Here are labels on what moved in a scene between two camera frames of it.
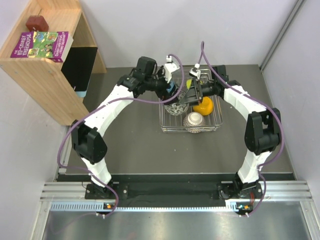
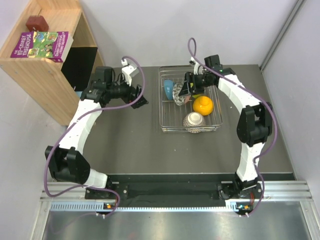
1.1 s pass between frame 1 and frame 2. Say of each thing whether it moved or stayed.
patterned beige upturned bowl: stayed
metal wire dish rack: stayed
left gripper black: moved
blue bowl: stayed
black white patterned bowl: moved
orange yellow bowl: stayed
